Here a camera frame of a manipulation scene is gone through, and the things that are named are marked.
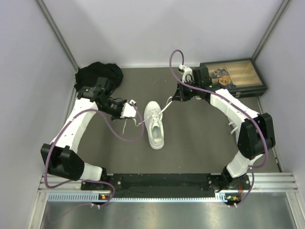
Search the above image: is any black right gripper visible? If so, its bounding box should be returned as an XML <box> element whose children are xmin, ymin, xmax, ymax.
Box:
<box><xmin>172</xmin><ymin>79</ymin><xmax>201</xmax><ymax>103</ymax></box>

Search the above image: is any white shoelace of shoe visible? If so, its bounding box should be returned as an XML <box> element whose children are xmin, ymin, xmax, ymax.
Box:
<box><xmin>123</xmin><ymin>96</ymin><xmax>173</xmax><ymax>126</ymax></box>

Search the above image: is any white sneaker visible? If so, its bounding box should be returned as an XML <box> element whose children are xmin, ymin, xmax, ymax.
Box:
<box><xmin>144</xmin><ymin>101</ymin><xmax>164</xmax><ymax>150</ymax></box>
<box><xmin>227</xmin><ymin>116</ymin><xmax>238</xmax><ymax>135</ymax></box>

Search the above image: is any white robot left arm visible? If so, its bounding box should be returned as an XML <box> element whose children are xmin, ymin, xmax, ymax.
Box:
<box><xmin>41</xmin><ymin>77</ymin><xmax>127</xmax><ymax>189</ymax></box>

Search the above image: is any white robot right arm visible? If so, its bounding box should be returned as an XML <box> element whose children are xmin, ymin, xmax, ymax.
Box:
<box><xmin>173</xmin><ymin>64</ymin><xmax>275</xmax><ymax>192</ymax></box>

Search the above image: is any black crumpled cloth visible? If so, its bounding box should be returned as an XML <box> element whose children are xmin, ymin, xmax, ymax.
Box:
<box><xmin>74</xmin><ymin>62</ymin><xmax>123</xmax><ymax>92</ymax></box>

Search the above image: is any black compartment box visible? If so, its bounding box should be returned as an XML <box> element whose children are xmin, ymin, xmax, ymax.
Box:
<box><xmin>200</xmin><ymin>58</ymin><xmax>268</xmax><ymax>98</ymax></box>

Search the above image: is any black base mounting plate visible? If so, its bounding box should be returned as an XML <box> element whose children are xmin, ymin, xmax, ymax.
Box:
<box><xmin>81</xmin><ymin>173</ymin><xmax>251</xmax><ymax>198</ymax></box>

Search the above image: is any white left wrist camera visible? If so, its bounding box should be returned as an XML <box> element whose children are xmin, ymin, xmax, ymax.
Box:
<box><xmin>121</xmin><ymin>99</ymin><xmax>137</xmax><ymax>118</ymax></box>

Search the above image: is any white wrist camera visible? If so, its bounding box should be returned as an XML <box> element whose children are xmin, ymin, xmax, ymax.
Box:
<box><xmin>121</xmin><ymin>99</ymin><xmax>137</xmax><ymax>118</ymax></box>
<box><xmin>178</xmin><ymin>64</ymin><xmax>193</xmax><ymax>83</ymax></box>

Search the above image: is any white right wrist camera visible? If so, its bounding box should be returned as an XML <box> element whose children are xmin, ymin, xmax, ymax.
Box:
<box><xmin>178</xmin><ymin>64</ymin><xmax>193</xmax><ymax>83</ymax></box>

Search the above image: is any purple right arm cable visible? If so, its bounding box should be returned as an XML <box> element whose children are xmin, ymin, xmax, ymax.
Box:
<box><xmin>169</xmin><ymin>49</ymin><xmax>271</xmax><ymax>208</ymax></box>

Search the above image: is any grey slotted cable duct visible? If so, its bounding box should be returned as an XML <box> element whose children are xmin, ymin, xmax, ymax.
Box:
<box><xmin>48</xmin><ymin>193</ymin><xmax>227</xmax><ymax>203</ymax></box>

